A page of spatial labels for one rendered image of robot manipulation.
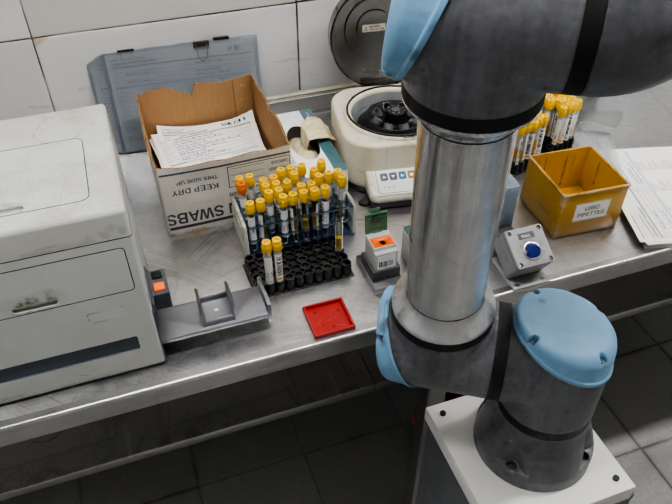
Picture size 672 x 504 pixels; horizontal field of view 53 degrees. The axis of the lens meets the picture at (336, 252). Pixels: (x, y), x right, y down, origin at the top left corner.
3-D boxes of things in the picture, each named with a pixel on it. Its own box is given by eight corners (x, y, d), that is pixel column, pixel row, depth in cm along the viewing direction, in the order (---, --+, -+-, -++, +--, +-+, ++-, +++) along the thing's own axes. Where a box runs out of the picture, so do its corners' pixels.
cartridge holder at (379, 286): (375, 295, 113) (375, 280, 110) (356, 261, 119) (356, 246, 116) (404, 288, 114) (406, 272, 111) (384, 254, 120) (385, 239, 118)
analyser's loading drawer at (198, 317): (140, 355, 100) (133, 332, 97) (134, 324, 105) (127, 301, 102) (272, 321, 106) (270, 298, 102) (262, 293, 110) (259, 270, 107)
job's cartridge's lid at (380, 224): (365, 211, 110) (364, 210, 110) (366, 235, 112) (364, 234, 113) (387, 206, 111) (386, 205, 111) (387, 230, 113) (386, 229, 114)
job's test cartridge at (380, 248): (374, 280, 113) (375, 252, 109) (364, 262, 117) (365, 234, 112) (396, 274, 114) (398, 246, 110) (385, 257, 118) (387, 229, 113)
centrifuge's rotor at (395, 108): (365, 162, 132) (366, 131, 127) (349, 122, 143) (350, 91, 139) (441, 154, 134) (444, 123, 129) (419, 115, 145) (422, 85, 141)
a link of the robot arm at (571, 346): (599, 444, 77) (633, 368, 68) (481, 422, 79) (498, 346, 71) (593, 364, 86) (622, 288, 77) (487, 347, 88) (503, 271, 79)
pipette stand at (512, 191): (463, 243, 122) (470, 199, 116) (449, 219, 127) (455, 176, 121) (514, 234, 124) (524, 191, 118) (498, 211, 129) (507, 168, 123)
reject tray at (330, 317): (315, 339, 105) (315, 336, 105) (302, 309, 110) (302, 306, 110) (355, 329, 107) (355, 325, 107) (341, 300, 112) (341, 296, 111)
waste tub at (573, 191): (551, 240, 123) (564, 197, 116) (518, 197, 133) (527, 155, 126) (616, 228, 126) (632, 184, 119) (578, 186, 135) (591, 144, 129)
